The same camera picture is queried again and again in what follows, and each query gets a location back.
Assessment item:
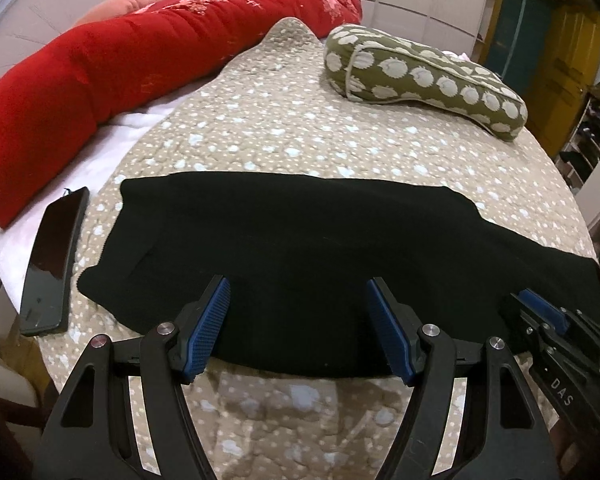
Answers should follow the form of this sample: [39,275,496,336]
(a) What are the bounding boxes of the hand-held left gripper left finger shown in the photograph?
[36,275,232,480]

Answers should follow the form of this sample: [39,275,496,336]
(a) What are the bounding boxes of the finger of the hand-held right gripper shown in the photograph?
[517,288,571,336]

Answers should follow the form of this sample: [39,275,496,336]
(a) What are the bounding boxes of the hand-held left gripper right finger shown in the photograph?
[366,277,562,480]

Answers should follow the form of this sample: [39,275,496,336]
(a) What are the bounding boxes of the black pants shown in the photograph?
[78,172,600,379]

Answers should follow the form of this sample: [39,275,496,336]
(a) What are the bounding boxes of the white cluttered shelf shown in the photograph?
[555,74,600,261]

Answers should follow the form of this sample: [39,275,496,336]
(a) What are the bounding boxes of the black smartphone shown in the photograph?
[19,186,91,337]

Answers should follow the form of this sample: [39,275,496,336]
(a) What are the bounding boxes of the white bed sheet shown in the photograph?
[0,108,173,306]

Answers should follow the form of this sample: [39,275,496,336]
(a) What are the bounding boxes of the beige spotted quilt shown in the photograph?
[35,17,600,480]

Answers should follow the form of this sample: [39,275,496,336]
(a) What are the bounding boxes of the yellow wooden door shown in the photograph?
[525,5,600,151]

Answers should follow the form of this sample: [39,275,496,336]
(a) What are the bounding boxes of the olive pillow with white pattern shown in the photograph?
[324,24,529,143]

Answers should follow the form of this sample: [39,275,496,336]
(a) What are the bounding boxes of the long red bolster pillow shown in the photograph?
[0,0,363,231]

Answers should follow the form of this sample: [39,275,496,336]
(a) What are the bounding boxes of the pink pillow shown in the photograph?
[74,0,167,27]

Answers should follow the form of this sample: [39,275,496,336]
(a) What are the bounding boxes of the white padded headboard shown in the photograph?
[0,0,177,103]

